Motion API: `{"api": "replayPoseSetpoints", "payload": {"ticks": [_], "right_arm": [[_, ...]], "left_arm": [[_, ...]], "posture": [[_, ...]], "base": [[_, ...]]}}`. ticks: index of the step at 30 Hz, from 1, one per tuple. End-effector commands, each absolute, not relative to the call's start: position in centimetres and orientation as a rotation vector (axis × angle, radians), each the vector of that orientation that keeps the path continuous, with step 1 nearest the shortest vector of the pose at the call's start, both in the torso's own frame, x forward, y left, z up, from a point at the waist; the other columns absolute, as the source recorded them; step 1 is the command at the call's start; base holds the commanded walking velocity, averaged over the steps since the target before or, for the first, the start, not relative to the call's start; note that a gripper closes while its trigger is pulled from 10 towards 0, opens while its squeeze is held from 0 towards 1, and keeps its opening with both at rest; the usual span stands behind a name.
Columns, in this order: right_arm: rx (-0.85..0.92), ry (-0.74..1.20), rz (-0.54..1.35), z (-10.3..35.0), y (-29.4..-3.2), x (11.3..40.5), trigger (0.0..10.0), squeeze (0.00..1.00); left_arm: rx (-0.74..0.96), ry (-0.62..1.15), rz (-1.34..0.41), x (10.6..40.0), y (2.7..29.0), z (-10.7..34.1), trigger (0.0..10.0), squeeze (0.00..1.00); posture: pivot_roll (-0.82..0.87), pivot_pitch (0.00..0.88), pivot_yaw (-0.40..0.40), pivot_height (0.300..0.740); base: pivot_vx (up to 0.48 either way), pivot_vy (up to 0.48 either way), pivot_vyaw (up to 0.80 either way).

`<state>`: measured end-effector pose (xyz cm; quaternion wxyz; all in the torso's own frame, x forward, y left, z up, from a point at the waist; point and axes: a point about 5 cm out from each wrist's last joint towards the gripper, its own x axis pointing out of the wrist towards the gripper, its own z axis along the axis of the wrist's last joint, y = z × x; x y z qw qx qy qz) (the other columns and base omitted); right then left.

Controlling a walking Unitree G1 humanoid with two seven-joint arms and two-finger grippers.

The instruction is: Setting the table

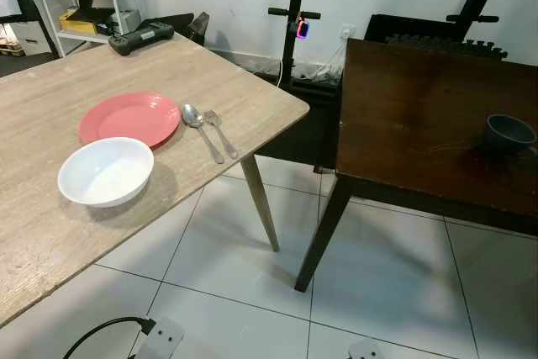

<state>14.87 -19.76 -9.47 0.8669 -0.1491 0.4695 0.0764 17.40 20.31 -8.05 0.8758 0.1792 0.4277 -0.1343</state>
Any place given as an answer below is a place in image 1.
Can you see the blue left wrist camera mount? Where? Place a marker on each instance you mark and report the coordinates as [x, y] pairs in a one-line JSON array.
[[161, 340]]

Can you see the dark blue-grey cup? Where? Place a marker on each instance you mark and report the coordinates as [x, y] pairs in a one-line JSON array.
[[507, 134]]

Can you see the dark brown wooden table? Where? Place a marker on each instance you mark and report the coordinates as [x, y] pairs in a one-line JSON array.
[[420, 107]]

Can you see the small pink blue device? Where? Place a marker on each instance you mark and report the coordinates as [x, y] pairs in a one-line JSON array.
[[302, 29]]

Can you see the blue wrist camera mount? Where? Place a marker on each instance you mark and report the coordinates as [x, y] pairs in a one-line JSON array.
[[367, 351], [161, 340]]

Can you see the silver fork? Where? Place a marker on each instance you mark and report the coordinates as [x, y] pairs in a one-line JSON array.
[[220, 132]]

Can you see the light wooden table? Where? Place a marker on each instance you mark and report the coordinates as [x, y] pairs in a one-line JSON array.
[[50, 241]]

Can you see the yellow box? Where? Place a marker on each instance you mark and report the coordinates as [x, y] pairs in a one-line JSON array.
[[76, 24]]

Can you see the white wall outlet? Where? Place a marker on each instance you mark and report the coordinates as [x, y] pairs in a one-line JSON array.
[[346, 31]]

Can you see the silver spoon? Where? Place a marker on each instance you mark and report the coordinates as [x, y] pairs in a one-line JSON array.
[[192, 115]]

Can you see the black brown case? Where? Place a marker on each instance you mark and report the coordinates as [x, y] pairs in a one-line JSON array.
[[199, 27]]

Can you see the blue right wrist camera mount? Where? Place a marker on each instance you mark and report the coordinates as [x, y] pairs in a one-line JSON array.
[[367, 351]]

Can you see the black folded rack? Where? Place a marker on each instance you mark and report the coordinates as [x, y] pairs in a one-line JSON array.
[[437, 38]]

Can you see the black handheld controller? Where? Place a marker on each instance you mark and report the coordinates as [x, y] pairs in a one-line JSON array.
[[141, 38]]

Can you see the white shelf unit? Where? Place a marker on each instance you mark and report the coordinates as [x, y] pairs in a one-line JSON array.
[[80, 37]]

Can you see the pink round plate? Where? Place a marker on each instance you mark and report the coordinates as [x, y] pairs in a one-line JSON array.
[[126, 115]]

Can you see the white bowl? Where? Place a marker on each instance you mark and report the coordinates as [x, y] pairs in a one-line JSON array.
[[105, 176]]

